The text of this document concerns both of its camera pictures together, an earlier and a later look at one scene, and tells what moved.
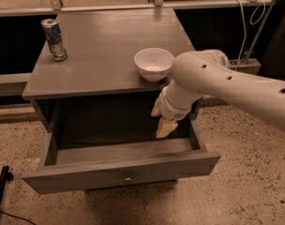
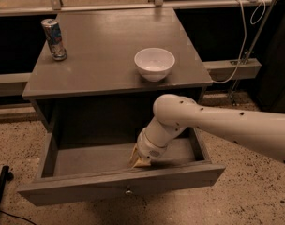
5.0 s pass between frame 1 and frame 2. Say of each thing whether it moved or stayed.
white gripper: moved
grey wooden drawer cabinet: stayed
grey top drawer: moved
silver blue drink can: stayed
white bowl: stayed
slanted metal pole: stayed
